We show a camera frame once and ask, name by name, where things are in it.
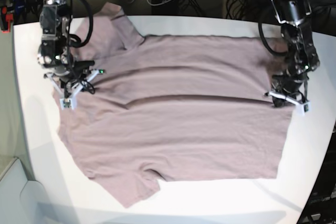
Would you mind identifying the red and black clamp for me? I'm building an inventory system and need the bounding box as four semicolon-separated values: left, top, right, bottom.
1;6;14;33

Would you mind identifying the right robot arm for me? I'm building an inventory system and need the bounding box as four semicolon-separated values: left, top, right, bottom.
38;0;95;98

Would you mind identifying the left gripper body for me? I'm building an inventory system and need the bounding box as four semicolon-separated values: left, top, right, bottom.
270;73;309;104

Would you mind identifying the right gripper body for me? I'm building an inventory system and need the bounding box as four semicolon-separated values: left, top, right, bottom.
52;60;96;95

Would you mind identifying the pink t-shirt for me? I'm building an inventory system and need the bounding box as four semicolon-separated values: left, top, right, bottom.
59;3;293;207

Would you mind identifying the white bin corner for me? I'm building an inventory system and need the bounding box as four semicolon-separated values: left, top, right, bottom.
1;158;51;223

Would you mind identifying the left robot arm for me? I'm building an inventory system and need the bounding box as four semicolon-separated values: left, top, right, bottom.
258;0;320;113

